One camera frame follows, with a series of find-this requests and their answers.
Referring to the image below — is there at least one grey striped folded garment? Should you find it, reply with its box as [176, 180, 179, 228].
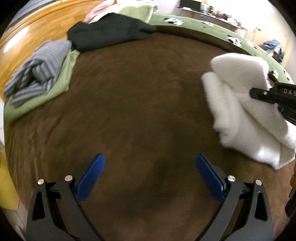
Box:
[4, 40, 72, 106]

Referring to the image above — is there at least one pink pillow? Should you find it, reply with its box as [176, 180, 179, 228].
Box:
[83, 0, 114, 24]

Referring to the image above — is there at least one wooden headboard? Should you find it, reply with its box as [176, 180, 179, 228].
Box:
[1, 0, 102, 99]

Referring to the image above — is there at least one blue clothes pile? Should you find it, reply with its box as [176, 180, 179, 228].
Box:
[263, 40, 285, 64]

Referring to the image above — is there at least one brown bed blanket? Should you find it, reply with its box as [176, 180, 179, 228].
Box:
[4, 28, 293, 240]

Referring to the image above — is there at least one white fluffy cardigan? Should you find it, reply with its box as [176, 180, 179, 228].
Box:
[201, 53, 295, 170]

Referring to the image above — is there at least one green folded garment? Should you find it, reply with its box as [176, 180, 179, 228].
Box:
[4, 50, 80, 123]

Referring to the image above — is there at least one black monitor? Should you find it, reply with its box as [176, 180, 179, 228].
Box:
[179, 0, 202, 11]

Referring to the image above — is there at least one black folded garment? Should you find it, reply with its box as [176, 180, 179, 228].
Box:
[67, 13, 157, 52]

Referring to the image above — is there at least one green cow-print blanket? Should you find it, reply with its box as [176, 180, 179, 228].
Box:
[149, 13, 294, 84]

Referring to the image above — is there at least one white wall desk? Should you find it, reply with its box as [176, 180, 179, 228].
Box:
[178, 7, 247, 32]

